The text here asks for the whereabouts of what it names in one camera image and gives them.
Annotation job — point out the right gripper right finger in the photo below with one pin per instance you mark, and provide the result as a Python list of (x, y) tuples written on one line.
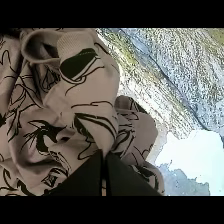
[(125, 180)]

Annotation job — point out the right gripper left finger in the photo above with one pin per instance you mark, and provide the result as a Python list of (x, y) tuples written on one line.
[(85, 178)]

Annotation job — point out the white black-printed long-sleeved shirt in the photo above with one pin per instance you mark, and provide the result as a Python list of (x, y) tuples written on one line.
[(50, 110)]

